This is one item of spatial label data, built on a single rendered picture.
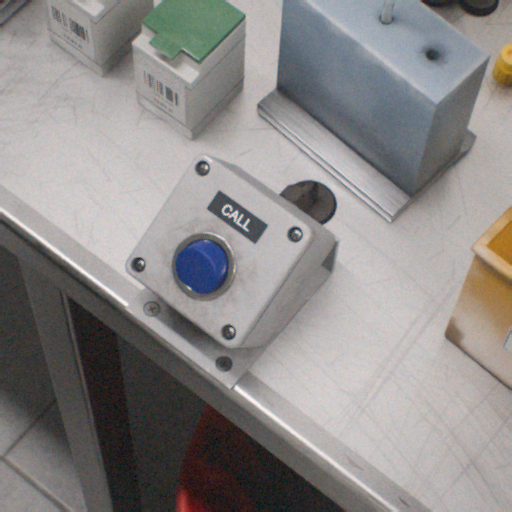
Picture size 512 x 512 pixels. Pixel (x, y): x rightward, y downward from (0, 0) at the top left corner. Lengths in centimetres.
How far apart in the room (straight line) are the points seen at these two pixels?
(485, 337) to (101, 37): 26
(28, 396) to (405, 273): 97
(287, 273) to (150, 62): 15
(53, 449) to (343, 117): 95
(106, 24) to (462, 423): 28
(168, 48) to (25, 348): 99
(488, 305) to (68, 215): 23
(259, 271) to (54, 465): 99
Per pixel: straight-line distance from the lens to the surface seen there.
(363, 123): 71
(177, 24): 71
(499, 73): 78
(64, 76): 78
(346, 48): 68
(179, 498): 112
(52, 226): 73
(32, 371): 164
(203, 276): 63
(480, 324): 67
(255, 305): 63
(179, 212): 65
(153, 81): 73
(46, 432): 161
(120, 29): 76
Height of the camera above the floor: 151
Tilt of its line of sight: 63 degrees down
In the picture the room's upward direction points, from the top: 4 degrees clockwise
